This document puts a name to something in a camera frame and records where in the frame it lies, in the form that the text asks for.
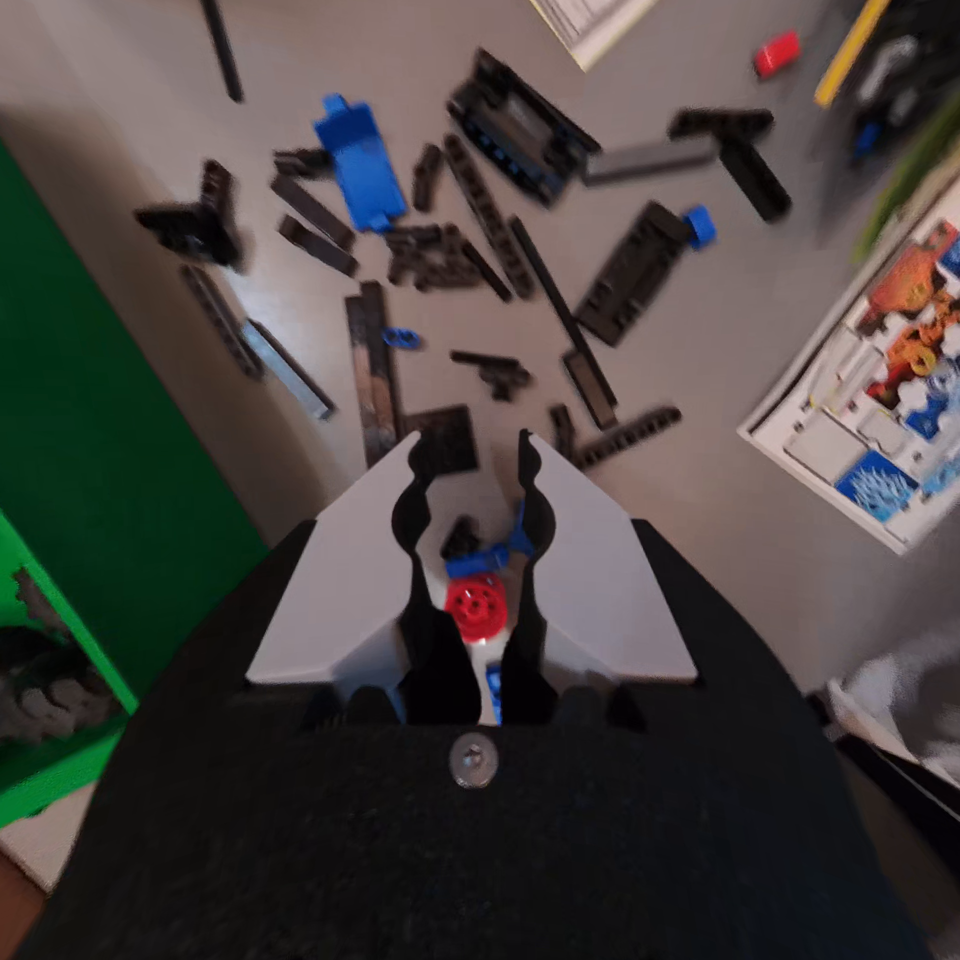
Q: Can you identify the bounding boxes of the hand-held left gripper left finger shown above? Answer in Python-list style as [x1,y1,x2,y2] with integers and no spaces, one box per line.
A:
[246,431,481,725]

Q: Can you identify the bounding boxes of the red lego wheel hub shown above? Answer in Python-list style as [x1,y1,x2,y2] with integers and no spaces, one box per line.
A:
[444,576,511,643]

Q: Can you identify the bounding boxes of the lego instruction booklet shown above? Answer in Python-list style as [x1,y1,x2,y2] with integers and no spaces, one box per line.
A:
[528,0,661,72]

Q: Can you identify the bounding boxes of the green plastic bin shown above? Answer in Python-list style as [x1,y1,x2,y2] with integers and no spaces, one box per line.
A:
[0,138,271,826]

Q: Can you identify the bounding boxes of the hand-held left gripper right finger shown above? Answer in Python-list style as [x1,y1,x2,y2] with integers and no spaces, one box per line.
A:
[498,429,699,725]

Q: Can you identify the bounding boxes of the red lego brick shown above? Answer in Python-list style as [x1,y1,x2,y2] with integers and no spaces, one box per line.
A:
[753,31,802,78]

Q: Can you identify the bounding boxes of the lego sticker sheet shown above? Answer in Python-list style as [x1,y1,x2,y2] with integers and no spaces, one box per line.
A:
[738,217,960,556]

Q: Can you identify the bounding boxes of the long black lego axle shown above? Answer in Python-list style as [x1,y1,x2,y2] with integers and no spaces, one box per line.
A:
[198,0,245,103]

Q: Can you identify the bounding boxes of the grey lego beam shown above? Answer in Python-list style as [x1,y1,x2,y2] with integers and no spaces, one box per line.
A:
[581,138,717,187]

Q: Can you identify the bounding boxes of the black lego tyres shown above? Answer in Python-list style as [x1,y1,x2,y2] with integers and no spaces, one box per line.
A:
[0,570,121,744]

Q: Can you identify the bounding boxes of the blue lego panel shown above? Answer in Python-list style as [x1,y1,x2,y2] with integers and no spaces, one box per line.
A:
[313,93,410,234]

